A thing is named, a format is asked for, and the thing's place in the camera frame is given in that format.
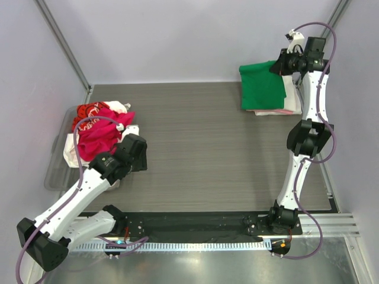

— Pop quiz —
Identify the green t shirt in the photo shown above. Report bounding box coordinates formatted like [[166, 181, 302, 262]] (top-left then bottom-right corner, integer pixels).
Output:
[[239, 60, 286, 111]]

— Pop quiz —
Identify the clear plastic bin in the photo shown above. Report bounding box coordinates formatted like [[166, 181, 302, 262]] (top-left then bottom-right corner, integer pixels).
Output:
[[43, 105, 131, 193]]

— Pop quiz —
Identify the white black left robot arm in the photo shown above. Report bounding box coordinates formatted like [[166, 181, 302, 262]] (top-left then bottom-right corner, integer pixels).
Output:
[[17, 134, 147, 272]]

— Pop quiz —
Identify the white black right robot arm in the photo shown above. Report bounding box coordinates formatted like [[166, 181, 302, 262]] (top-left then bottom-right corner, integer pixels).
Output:
[[260, 37, 334, 234]]

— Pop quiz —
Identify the magenta red t shirt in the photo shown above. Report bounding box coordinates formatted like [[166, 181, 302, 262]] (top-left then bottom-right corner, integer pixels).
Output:
[[78, 108, 135, 162]]

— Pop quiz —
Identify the folded white t shirt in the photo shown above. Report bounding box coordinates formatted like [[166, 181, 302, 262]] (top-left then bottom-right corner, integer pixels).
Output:
[[248, 76, 301, 112]]

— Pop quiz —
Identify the folded pink t shirt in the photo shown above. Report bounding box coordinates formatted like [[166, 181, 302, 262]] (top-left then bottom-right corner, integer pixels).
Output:
[[254, 109, 302, 116]]

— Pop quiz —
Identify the red printed t shirt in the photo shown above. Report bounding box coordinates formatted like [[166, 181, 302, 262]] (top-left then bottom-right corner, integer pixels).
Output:
[[72, 102, 110, 131]]

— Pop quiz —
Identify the white t shirt in bin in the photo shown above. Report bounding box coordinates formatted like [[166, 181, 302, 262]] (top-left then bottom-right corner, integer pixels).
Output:
[[63, 101, 131, 168]]

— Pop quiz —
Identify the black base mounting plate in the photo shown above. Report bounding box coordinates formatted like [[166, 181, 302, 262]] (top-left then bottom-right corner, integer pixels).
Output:
[[100, 211, 303, 244]]

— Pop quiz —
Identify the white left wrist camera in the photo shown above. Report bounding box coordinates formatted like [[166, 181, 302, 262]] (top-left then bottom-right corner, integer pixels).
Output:
[[116, 124, 139, 142]]

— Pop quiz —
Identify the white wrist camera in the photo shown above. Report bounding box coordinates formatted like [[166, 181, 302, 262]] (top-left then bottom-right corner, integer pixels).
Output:
[[116, 124, 139, 142], [285, 30, 305, 53]]

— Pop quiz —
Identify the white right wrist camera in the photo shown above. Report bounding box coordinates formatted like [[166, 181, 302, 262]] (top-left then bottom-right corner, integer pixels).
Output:
[[285, 30, 305, 53]]

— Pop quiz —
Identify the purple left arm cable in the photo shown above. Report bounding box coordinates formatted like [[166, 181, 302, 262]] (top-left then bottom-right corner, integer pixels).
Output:
[[15, 116, 149, 284]]

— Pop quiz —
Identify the right aluminium frame post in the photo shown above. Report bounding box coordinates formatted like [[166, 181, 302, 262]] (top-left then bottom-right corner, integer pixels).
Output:
[[293, 0, 352, 89]]

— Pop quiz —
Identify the aluminium frame post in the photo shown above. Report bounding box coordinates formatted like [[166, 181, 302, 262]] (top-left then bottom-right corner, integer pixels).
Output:
[[34, 0, 92, 94], [293, 0, 352, 89]]

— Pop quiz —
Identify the left aluminium frame post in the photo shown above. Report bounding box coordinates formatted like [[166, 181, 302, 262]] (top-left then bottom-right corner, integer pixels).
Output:
[[34, 0, 92, 94]]

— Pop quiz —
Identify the slotted grey cable duct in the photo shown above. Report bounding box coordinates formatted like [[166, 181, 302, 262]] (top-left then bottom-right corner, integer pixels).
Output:
[[73, 239, 272, 253]]

